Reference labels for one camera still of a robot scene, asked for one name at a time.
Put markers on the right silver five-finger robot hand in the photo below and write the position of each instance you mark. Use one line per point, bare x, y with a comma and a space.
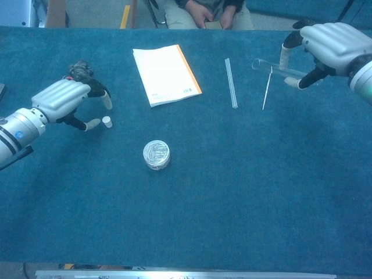
337, 43

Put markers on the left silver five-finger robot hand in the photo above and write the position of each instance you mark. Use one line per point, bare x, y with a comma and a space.
58, 96

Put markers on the small white cap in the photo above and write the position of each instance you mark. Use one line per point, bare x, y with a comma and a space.
107, 122

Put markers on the clear glass test tube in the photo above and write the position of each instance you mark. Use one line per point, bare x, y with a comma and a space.
263, 64

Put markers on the black tripod leg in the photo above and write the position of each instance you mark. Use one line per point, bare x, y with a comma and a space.
344, 10

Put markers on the dark flat object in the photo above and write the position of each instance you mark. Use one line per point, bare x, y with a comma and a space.
1, 92

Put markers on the brown cardboard box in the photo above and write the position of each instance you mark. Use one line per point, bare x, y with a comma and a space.
56, 14

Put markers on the thin white rod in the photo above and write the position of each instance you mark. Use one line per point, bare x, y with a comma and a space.
266, 90

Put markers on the silver metal cabinet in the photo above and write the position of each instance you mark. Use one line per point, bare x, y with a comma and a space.
14, 11

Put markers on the white notebook with orange spine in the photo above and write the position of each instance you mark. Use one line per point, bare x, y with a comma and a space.
165, 75

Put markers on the round clear paper clip box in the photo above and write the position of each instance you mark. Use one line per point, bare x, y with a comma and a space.
156, 155

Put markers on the black phone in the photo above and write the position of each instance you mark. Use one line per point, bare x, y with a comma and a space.
213, 25

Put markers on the black chair leg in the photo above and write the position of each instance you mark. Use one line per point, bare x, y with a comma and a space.
154, 14

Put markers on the seated person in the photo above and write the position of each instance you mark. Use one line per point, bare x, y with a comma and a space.
181, 14

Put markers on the teal table cloth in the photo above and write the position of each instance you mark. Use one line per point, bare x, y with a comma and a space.
186, 209

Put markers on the aluminium rail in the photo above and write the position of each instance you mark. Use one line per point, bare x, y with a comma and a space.
186, 274

